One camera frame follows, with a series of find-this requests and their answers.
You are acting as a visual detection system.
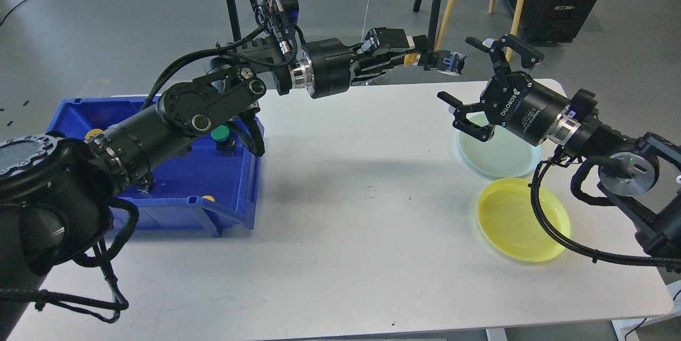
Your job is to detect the blue plastic bin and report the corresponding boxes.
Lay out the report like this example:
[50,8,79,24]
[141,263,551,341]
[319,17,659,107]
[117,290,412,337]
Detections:
[47,95,261,237]

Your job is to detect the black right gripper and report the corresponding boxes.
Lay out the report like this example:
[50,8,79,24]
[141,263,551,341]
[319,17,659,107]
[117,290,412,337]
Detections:
[437,34,570,147]

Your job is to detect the green push button in bin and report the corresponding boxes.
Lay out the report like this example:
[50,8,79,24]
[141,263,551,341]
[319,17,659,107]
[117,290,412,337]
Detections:
[211,124,236,156]

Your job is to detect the yellow plate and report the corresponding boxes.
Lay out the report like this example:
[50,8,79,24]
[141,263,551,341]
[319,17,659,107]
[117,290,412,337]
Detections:
[475,178,565,263]

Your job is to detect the yellow push button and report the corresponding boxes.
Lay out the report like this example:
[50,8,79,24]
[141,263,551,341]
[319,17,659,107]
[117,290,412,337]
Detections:
[403,50,467,76]

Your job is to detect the light green plate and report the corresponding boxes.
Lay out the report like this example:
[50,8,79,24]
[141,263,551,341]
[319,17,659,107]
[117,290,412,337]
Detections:
[453,126,542,179]

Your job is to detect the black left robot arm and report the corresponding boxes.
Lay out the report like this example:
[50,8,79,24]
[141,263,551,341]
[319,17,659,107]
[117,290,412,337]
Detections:
[2,0,435,338]

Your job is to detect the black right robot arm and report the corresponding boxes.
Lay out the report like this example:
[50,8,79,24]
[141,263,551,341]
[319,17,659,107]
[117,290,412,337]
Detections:
[438,34,680,273]

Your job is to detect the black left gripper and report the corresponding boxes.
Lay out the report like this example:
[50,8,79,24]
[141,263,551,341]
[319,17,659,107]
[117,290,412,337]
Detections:
[306,27,429,99]

